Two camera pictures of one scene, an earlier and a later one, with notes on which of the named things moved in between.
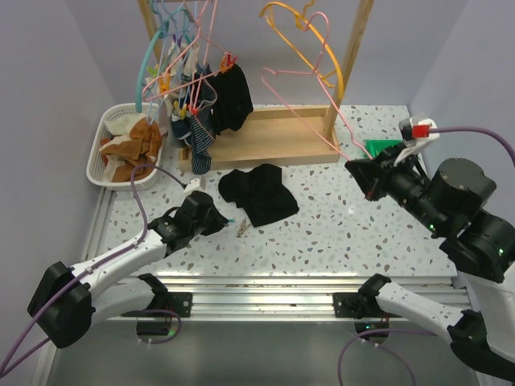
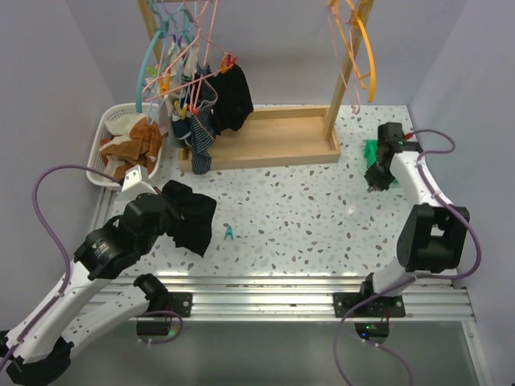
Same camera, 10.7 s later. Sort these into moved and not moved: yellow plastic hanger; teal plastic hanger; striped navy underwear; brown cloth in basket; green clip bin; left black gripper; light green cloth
Moved: left black gripper; yellow plastic hanger
Not moved: teal plastic hanger; striped navy underwear; light green cloth; green clip bin; brown cloth in basket
